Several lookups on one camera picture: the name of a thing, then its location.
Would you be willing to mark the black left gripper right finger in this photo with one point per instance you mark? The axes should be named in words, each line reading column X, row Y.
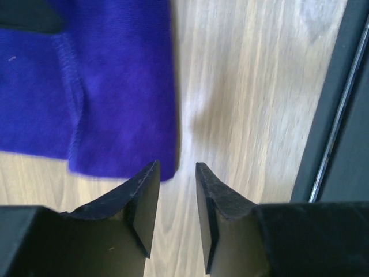
column 241, row 238

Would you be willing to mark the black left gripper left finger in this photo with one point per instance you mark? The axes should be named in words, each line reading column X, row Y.
column 109, row 236

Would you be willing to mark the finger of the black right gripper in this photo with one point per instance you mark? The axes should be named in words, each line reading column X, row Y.
column 32, row 16

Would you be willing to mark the purple towel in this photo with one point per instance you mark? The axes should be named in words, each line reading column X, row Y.
column 99, row 94

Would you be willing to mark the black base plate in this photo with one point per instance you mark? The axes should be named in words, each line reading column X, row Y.
column 334, row 165

